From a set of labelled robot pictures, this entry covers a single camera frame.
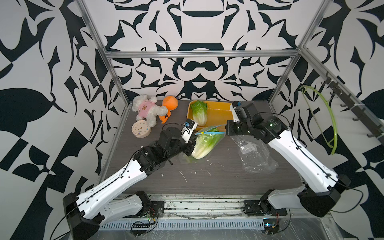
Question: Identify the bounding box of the yellow plastic tray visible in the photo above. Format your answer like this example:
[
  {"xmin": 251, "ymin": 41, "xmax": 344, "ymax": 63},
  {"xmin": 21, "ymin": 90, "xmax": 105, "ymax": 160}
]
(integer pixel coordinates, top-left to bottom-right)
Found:
[{"xmin": 187, "ymin": 100, "xmax": 233, "ymax": 131}]

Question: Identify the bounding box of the chinese cabbage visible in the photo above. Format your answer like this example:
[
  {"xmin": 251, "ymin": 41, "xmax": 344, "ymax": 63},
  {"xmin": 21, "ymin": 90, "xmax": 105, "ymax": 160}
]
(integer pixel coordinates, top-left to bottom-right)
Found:
[
  {"xmin": 191, "ymin": 127, "xmax": 226, "ymax": 160},
  {"xmin": 191, "ymin": 101, "xmax": 208, "ymax": 126}
]

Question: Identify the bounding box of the clear zipper bag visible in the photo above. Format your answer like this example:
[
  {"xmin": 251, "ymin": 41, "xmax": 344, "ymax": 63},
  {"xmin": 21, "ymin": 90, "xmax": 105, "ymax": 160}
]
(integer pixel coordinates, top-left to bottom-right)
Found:
[
  {"xmin": 231, "ymin": 136, "xmax": 279, "ymax": 174},
  {"xmin": 177, "ymin": 125, "xmax": 226, "ymax": 163}
]

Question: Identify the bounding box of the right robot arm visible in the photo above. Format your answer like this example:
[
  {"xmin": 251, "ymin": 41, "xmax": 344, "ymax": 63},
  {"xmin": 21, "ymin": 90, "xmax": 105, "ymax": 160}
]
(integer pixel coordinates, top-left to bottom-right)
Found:
[{"xmin": 226, "ymin": 101, "xmax": 351, "ymax": 218}]

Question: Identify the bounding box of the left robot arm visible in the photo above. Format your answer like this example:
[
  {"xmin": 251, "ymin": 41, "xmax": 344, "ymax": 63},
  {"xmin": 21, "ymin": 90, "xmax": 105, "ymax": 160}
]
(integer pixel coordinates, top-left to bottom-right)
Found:
[{"xmin": 63, "ymin": 120, "xmax": 197, "ymax": 240}]

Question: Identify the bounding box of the small round beige clock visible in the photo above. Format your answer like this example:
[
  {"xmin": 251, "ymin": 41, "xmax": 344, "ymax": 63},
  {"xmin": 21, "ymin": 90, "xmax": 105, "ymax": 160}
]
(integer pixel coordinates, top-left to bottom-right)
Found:
[{"xmin": 131, "ymin": 120, "xmax": 151, "ymax": 139}]

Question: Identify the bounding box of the white plush toy pink shirt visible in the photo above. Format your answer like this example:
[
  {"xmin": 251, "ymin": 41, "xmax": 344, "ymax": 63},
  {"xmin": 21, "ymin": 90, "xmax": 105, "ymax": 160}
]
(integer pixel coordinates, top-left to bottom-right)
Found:
[{"xmin": 132, "ymin": 95, "xmax": 168, "ymax": 128}]

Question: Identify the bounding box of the orange plush toy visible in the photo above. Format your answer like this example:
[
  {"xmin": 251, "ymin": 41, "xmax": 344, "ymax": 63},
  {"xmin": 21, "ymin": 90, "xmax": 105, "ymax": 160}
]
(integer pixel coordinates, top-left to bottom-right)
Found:
[{"xmin": 159, "ymin": 96, "xmax": 178, "ymax": 124}]

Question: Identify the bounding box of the left black electronics board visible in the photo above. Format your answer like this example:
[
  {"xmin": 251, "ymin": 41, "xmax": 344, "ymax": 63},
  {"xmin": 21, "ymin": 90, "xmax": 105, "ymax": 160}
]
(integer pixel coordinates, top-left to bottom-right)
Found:
[{"xmin": 131, "ymin": 221, "xmax": 157, "ymax": 237}]

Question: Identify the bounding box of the right green led board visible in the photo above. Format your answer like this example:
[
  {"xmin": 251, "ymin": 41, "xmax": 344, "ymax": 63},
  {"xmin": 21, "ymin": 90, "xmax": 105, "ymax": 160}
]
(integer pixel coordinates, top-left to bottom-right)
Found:
[{"xmin": 263, "ymin": 219, "xmax": 280, "ymax": 236}]

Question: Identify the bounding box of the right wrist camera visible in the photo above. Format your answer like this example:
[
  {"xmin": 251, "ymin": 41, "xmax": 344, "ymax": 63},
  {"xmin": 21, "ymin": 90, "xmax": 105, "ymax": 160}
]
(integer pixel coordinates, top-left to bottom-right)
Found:
[{"xmin": 230, "ymin": 101, "xmax": 242, "ymax": 123}]

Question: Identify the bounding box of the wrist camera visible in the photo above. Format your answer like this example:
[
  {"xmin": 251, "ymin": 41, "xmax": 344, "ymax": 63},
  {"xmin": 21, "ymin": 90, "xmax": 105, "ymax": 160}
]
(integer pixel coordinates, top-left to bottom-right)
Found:
[
  {"xmin": 230, "ymin": 101, "xmax": 242, "ymax": 123},
  {"xmin": 181, "ymin": 119, "xmax": 198, "ymax": 144}
]

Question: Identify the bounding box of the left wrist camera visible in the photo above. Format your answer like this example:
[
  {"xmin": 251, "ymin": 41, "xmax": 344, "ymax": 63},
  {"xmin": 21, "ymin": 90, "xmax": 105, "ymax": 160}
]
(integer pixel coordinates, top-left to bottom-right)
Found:
[{"xmin": 181, "ymin": 119, "xmax": 198, "ymax": 144}]

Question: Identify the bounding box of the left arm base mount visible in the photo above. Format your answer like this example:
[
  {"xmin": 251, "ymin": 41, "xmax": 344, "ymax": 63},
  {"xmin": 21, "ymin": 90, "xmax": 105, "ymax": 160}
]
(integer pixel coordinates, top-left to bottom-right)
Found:
[{"xmin": 121, "ymin": 200, "xmax": 165, "ymax": 219}]

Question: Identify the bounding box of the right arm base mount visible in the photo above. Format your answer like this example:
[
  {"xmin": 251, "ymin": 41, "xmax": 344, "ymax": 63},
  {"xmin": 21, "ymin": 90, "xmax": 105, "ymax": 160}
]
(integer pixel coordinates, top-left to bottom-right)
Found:
[{"xmin": 243, "ymin": 200, "xmax": 288, "ymax": 217}]

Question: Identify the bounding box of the green hose loop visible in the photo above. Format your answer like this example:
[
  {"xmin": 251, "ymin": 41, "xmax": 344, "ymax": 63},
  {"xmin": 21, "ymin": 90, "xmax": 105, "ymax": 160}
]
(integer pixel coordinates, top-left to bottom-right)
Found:
[{"xmin": 299, "ymin": 84, "xmax": 339, "ymax": 156}]

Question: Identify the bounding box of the black wall hook rail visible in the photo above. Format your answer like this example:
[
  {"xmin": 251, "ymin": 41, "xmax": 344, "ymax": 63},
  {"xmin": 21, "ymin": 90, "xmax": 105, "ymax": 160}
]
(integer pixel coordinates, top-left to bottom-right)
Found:
[{"xmin": 322, "ymin": 72, "xmax": 384, "ymax": 145}]

